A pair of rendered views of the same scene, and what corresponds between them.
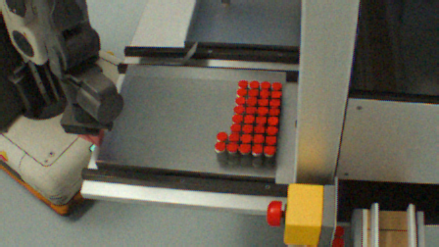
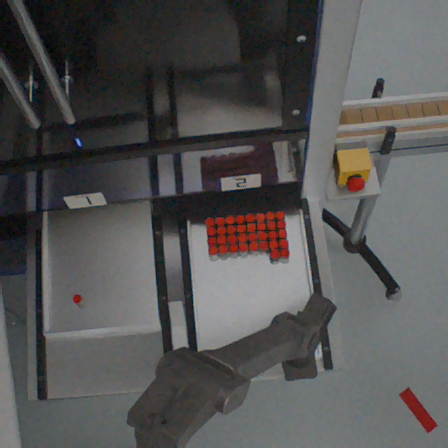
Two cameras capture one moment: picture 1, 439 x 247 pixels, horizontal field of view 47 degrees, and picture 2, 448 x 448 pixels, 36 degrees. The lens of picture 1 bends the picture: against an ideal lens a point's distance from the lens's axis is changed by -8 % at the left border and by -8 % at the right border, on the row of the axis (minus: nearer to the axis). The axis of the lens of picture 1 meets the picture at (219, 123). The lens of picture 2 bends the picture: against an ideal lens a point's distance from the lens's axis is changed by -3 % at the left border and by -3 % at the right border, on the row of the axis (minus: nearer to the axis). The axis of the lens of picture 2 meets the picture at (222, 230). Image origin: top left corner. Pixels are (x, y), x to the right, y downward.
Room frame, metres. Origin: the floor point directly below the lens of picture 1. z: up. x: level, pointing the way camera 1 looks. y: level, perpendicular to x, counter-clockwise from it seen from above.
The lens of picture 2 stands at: (0.83, 0.49, 2.38)
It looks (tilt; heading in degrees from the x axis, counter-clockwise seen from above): 68 degrees down; 258
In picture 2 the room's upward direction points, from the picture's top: 8 degrees counter-clockwise
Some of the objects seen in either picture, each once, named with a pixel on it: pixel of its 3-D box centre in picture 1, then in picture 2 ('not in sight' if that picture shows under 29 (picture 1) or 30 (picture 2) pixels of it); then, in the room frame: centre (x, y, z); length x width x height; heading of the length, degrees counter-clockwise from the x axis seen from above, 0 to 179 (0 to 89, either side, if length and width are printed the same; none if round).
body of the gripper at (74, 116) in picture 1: (85, 105); (298, 352); (0.66, 0.24, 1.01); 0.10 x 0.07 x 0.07; 77
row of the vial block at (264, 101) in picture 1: (262, 123); (246, 231); (0.66, -0.08, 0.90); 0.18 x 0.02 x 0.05; 166
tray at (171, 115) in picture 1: (194, 121); (252, 288); (0.69, 0.05, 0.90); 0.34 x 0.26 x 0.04; 76
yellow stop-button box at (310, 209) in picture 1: (308, 216); (351, 163); (0.39, -0.12, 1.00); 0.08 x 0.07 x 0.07; 77
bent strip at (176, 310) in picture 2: (167, 55); (178, 335); (0.87, 0.10, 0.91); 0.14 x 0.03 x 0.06; 77
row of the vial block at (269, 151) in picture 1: (273, 123); (245, 222); (0.65, -0.10, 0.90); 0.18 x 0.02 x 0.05; 166
